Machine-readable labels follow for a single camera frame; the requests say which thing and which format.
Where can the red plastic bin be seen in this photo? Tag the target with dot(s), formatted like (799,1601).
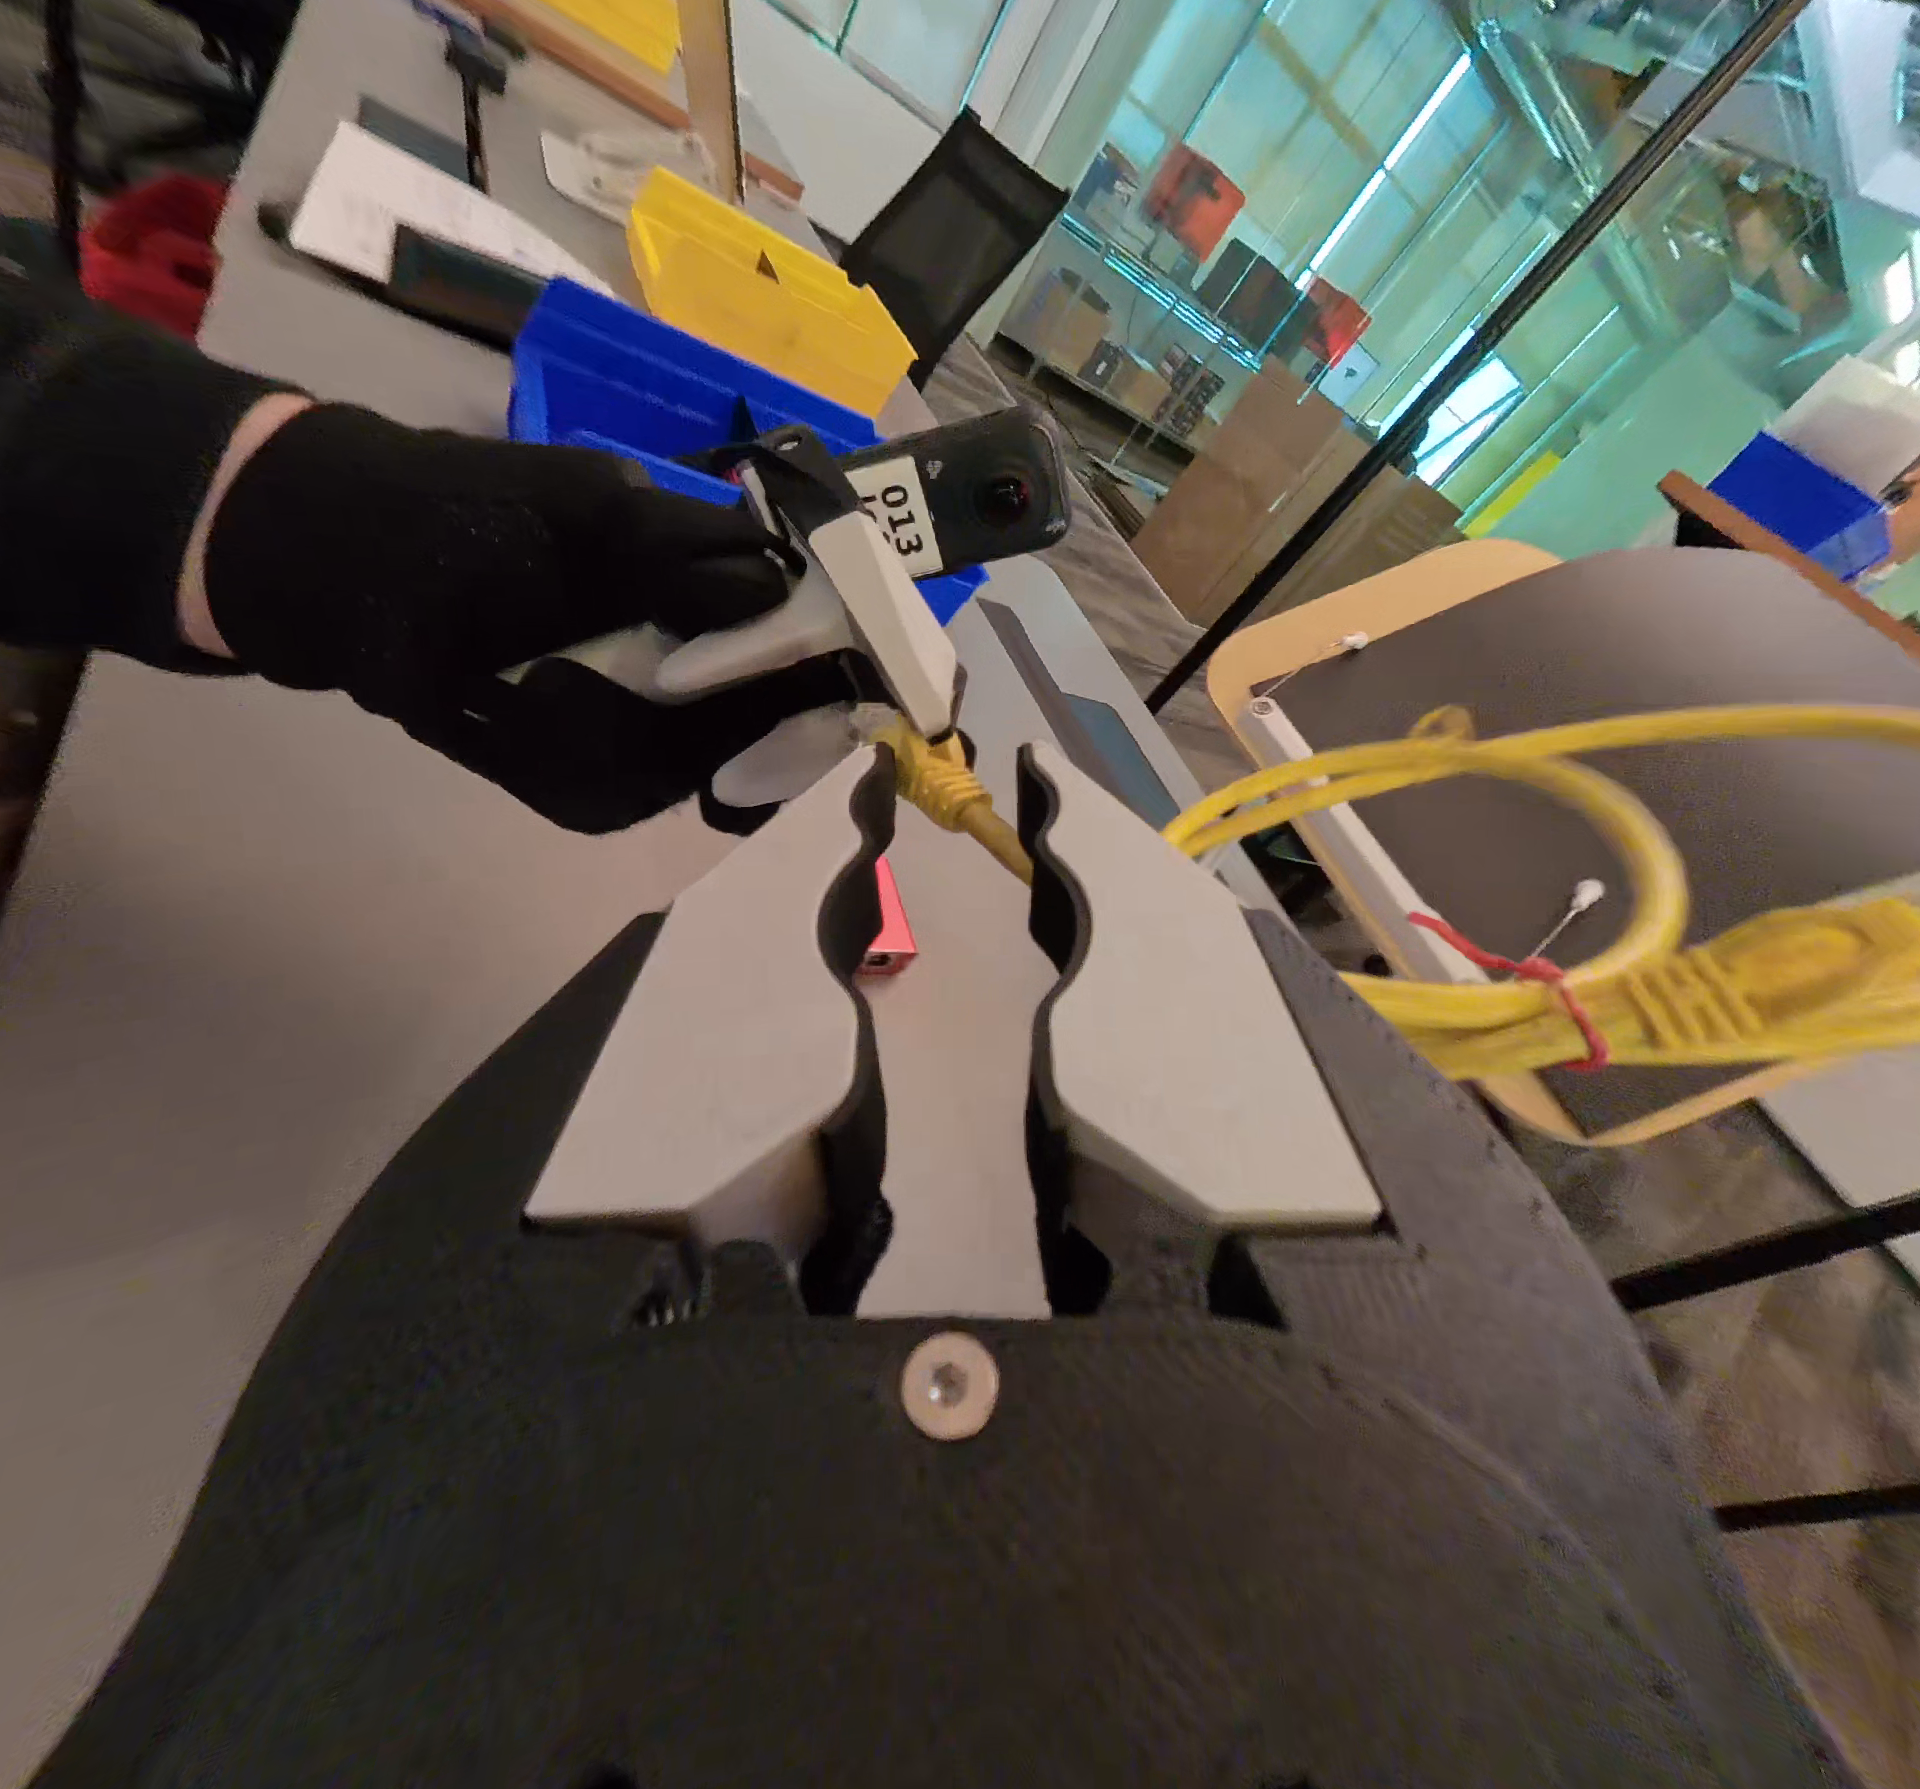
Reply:
(151,251)

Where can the red twist tie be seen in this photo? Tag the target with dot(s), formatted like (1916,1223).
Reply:
(1579,1030)

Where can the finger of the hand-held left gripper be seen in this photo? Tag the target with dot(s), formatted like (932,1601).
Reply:
(893,633)

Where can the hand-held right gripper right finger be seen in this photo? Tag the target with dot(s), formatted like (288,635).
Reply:
(1199,1071)

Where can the red network switch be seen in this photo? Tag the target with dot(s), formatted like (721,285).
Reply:
(888,919)

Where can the black office chair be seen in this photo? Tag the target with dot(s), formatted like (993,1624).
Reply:
(960,230)

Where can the wooden stand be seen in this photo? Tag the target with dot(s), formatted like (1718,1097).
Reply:
(706,49)

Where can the person's left forearm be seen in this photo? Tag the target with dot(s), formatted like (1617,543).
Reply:
(91,469)

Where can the black board with plywood rim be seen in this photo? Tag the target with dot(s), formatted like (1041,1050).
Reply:
(1574,649)

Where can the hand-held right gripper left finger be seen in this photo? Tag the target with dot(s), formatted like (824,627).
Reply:
(706,1071)

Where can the blue plastic bin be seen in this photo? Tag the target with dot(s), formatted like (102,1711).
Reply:
(1792,499)
(631,363)

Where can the storage shelf with boxes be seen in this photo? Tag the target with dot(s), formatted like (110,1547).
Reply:
(1199,274)

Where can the black stand pole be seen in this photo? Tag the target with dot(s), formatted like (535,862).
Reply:
(1500,319)

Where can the black flat device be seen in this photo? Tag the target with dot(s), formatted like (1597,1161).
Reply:
(466,280)

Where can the white paper sheet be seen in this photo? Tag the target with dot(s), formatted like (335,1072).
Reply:
(390,207)

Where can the dark grey flat panel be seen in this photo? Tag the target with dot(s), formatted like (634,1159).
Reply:
(1095,738)

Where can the person's left hand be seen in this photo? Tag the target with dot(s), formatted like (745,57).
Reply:
(422,545)

